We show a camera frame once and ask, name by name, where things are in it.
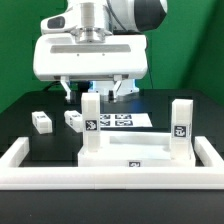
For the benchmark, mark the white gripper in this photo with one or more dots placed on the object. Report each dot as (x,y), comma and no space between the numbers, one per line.
(60,57)

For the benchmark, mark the white desk tabletop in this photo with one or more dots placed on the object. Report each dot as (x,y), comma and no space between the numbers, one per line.
(133,149)

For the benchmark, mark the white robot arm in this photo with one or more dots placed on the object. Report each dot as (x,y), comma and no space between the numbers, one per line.
(98,41)

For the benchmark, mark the AprilTag marker sheet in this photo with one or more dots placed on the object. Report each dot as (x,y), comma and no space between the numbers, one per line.
(125,120)

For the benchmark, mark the white U-shaped fence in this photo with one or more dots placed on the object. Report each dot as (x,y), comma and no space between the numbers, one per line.
(13,177)

